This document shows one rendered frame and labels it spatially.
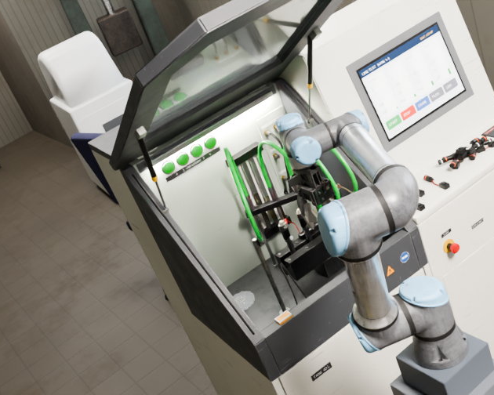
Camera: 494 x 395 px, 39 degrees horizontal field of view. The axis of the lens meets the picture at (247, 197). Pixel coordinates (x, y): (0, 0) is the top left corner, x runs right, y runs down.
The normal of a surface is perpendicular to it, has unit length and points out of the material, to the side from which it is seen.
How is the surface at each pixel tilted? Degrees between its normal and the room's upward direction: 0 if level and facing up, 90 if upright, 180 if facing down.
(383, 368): 90
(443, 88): 76
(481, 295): 90
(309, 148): 90
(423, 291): 7
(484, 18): 90
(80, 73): 71
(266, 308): 0
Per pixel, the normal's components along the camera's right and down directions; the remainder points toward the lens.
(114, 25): 0.30, 0.35
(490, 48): -0.77, 0.52
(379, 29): 0.40, 0.04
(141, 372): -0.35, -0.83
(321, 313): 0.50, 0.24
